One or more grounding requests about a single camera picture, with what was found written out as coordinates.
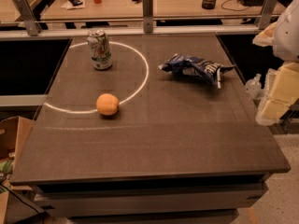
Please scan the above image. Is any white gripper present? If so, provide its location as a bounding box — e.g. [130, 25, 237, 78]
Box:
[252, 0, 299, 126]

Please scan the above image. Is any clear plastic bottle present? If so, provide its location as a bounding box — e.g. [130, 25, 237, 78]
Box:
[245, 74, 262, 99]

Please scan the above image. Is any black mesh pen cup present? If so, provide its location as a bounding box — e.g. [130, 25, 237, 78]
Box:
[202, 0, 217, 9]

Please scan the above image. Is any blue chip bag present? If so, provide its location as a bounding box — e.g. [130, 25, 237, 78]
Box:
[159, 53, 235, 89]

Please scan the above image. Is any grey drawer cabinet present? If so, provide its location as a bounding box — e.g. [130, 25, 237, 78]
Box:
[35, 174, 267, 217]

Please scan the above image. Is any orange fruit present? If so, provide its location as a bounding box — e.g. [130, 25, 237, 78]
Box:
[96, 93, 120, 116]

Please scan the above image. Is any green white soda can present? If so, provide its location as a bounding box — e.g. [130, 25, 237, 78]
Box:
[87, 30, 112, 70]

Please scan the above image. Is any cardboard box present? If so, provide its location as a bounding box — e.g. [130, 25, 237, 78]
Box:
[0, 116, 34, 167]

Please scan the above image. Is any right metal bracket post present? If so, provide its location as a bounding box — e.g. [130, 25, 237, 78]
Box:
[255, 0, 278, 30]

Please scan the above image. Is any metal bracket post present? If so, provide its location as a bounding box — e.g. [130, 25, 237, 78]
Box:
[142, 0, 153, 33]
[13, 0, 41, 36]
[255, 0, 278, 30]

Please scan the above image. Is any black cable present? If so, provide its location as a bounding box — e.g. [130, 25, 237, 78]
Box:
[221, 0, 252, 12]

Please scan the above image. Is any middle metal bracket post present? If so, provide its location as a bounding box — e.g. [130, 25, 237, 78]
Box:
[142, 0, 153, 33]

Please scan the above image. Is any left metal bracket post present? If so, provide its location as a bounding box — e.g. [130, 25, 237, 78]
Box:
[13, 0, 41, 36]

